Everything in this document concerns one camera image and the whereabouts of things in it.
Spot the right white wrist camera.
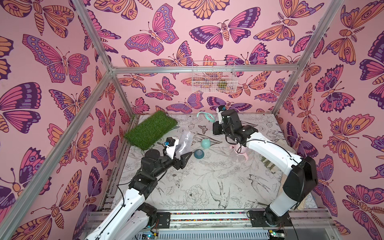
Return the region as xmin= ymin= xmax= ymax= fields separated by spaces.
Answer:
xmin=216 ymin=105 xmax=227 ymax=125

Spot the pink bottle handle ring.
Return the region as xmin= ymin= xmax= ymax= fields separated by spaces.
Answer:
xmin=229 ymin=144 xmax=250 ymax=161

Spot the teal bottle cap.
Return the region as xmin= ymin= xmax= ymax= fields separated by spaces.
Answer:
xmin=201 ymin=139 xmax=211 ymax=150

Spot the dark teal nipple collar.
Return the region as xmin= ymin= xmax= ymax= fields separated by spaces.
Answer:
xmin=194 ymin=149 xmax=205 ymax=160

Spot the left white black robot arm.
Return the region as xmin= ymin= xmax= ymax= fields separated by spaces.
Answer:
xmin=85 ymin=150 xmax=193 ymax=240

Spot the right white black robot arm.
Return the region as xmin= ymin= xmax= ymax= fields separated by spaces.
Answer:
xmin=213 ymin=105 xmax=318 ymax=225

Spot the pink bottle cap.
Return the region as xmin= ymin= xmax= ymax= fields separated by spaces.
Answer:
xmin=234 ymin=144 xmax=247 ymax=155

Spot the beige work glove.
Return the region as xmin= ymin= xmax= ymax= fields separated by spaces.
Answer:
xmin=261 ymin=140 xmax=288 ymax=173

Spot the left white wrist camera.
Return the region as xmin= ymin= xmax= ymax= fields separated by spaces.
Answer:
xmin=165 ymin=137 xmax=179 ymax=159

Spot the green artificial grass mat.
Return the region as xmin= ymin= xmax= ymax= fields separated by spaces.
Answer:
xmin=125 ymin=111 xmax=178 ymax=151

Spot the white wire basket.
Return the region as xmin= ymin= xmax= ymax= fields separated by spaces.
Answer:
xmin=191 ymin=61 xmax=238 ymax=94

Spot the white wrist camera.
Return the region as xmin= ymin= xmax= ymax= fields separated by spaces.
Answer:
xmin=216 ymin=105 xmax=227 ymax=125
xmin=165 ymin=137 xmax=179 ymax=159

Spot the teal bottle handle ring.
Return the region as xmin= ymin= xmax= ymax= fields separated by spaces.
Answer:
xmin=196 ymin=111 xmax=216 ymax=123

